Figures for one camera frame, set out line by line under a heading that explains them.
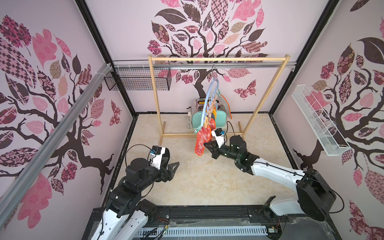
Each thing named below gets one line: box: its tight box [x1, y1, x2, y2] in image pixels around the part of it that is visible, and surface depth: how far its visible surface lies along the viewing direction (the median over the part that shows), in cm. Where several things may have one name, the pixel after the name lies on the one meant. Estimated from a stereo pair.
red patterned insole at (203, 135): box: [194, 125, 211, 157], surface depth 78 cm
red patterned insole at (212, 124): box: [208, 118, 216, 132], surface depth 77 cm
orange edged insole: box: [218, 94, 232, 120], surface depth 102 cm
